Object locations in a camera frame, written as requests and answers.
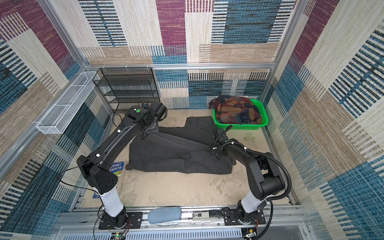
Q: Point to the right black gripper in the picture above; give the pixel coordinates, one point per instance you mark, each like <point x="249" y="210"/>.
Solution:
<point x="213" y="151"/>

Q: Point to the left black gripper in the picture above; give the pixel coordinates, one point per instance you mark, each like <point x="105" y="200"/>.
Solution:
<point x="156" y="131"/>

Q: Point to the grey pinstriped long sleeve shirt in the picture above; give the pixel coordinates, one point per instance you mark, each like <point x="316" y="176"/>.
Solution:
<point x="185" y="150"/>

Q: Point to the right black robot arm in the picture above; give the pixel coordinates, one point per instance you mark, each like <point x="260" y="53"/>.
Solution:
<point x="268" y="179"/>

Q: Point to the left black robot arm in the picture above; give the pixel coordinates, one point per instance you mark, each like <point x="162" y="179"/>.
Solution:
<point x="95" y="167"/>

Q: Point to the plaid red shirt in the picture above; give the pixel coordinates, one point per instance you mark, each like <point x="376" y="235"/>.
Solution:
<point x="236" y="110"/>

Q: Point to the green plastic basket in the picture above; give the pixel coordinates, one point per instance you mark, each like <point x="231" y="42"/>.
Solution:
<point x="262" y="111"/>

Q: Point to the blue treehouse book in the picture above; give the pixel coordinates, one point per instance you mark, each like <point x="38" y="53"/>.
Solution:
<point x="115" y="172"/>

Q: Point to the blue grey cloth pad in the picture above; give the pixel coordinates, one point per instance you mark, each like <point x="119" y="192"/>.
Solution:
<point x="163" y="215"/>

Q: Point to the black wire mesh shelf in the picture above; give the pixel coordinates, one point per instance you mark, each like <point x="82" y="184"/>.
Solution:
<point x="125" y="87"/>

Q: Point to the white wire mesh tray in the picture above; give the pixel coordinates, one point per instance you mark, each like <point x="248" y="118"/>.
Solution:
<point x="58" y="118"/>

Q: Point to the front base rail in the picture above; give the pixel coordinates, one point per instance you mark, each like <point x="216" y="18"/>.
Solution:
<point x="286" y="222"/>

